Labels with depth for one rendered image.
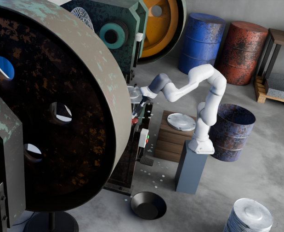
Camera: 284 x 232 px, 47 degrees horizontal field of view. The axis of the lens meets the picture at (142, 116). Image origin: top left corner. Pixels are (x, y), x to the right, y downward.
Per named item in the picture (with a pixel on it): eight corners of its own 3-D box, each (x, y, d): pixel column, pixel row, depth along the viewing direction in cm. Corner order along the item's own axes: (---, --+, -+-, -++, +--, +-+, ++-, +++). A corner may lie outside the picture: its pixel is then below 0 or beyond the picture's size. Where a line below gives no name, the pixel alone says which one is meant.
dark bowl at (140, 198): (167, 203, 277) (169, 197, 274) (161, 230, 252) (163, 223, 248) (133, 193, 281) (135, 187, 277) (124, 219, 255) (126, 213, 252)
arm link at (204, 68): (225, 62, 228) (212, 52, 241) (202, 70, 225) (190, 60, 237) (224, 84, 241) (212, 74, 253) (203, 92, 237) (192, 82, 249)
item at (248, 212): (235, 194, 255) (235, 193, 255) (273, 207, 248) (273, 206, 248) (231, 219, 231) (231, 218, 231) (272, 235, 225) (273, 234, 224)
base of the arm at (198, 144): (212, 143, 285) (216, 130, 278) (215, 156, 269) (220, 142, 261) (187, 139, 284) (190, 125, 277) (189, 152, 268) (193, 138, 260)
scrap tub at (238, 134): (240, 145, 373) (254, 109, 348) (241, 167, 337) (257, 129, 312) (204, 136, 378) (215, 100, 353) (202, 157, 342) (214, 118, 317)
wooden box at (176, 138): (193, 144, 358) (201, 118, 341) (192, 165, 326) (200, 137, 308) (157, 136, 361) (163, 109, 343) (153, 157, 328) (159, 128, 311)
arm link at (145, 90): (159, 90, 228) (155, 95, 231) (145, 79, 226) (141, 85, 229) (156, 98, 217) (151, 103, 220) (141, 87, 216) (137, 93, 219)
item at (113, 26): (143, 28, 273) (147, 7, 263) (121, 53, 216) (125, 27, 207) (123, 23, 274) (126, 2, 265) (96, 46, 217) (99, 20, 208)
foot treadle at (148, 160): (153, 163, 302) (154, 159, 299) (151, 170, 294) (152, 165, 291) (93, 147, 309) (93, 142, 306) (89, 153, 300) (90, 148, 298)
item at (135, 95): (118, 84, 281) (118, 83, 281) (150, 91, 278) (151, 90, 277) (108, 97, 257) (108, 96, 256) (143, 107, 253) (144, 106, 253)
